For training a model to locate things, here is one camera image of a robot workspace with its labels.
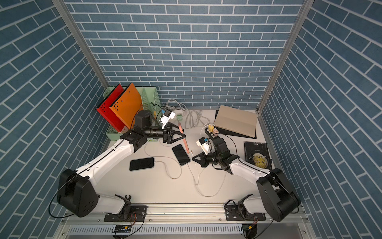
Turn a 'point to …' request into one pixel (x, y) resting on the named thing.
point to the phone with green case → (181, 155)
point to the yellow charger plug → (211, 128)
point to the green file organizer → (151, 102)
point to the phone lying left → (140, 164)
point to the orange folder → (126, 106)
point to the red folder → (104, 109)
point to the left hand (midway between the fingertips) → (185, 135)
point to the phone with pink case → (184, 140)
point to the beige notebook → (239, 121)
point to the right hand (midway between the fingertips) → (194, 159)
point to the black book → (257, 154)
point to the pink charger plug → (215, 131)
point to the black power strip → (218, 142)
